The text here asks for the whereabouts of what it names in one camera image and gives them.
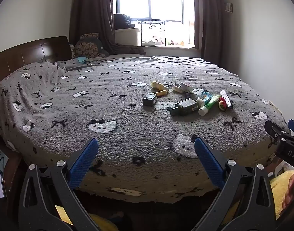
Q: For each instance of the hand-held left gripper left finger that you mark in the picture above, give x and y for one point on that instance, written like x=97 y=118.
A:
x=84 y=163

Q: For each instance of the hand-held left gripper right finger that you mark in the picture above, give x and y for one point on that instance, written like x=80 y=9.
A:
x=209 y=163

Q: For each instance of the blue snack packet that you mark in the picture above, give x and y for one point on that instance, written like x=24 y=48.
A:
x=205 y=95

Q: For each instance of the person's right hand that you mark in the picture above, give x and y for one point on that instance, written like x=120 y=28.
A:
x=291 y=192

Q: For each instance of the yellow fluffy cloth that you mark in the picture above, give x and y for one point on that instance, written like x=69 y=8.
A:
x=280 y=192

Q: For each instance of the green tube white cap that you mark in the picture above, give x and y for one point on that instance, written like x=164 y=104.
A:
x=209 y=105

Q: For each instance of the red yellow toy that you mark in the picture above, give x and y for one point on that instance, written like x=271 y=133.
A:
x=222 y=104

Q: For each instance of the dark green bottle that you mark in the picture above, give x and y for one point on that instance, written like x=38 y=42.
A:
x=185 y=106

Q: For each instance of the white striped packet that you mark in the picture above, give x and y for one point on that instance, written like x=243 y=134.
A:
x=226 y=97

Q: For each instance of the cream tube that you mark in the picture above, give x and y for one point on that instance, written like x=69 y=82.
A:
x=178 y=89

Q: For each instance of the yellow tube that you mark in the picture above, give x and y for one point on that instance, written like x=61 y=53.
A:
x=160 y=92

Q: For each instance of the small dark box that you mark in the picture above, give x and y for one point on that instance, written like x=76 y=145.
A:
x=149 y=99

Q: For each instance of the teal cloth item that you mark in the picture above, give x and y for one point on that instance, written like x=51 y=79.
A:
x=81 y=60

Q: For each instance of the brown patterned pillow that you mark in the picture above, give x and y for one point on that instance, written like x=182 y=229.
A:
x=88 y=45

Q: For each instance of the wooden headboard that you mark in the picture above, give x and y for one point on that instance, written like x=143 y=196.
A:
x=24 y=53

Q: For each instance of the row of windowsill trinkets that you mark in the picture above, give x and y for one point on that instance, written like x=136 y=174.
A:
x=172 y=42

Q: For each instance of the white storage box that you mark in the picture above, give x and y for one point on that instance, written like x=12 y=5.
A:
x=126 y=36

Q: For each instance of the brown curtain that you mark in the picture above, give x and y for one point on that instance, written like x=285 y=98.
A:
x=91 y=12
x=207 y=16

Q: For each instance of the black metal rack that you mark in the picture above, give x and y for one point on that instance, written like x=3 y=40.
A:
x=153 y=30

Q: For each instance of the dark bundled clothes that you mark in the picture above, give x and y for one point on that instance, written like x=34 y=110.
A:
x=122 y=21

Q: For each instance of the window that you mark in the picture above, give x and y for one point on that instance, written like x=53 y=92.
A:
x=150 y=2

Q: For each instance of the wall switch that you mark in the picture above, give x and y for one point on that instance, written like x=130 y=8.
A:
x=229 y=7

